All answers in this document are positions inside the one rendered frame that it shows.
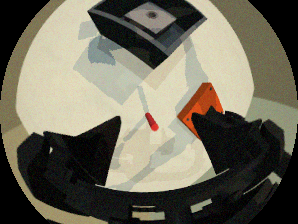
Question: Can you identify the red peg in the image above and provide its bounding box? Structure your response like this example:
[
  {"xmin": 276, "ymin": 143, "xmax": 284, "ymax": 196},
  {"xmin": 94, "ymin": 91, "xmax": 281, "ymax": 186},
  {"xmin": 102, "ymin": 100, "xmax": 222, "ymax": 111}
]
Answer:
[{"xmin": 145, "ymin": 112, "xmax": 158, "ymax": 132}]

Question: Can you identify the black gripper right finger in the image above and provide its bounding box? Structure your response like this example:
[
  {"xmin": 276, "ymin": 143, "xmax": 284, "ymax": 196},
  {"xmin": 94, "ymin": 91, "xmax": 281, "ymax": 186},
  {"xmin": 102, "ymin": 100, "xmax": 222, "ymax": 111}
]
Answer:
[{"xmin": 192, "ymin": 112, "xmax": 262, "ymax": 175}]

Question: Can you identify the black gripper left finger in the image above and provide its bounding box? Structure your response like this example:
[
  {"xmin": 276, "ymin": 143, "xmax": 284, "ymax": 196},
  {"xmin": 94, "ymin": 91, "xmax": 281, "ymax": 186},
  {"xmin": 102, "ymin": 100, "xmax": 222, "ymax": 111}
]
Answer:
[{"xmin": 43, "ymin": 116, "xmax": 121, "ymax": 186}]

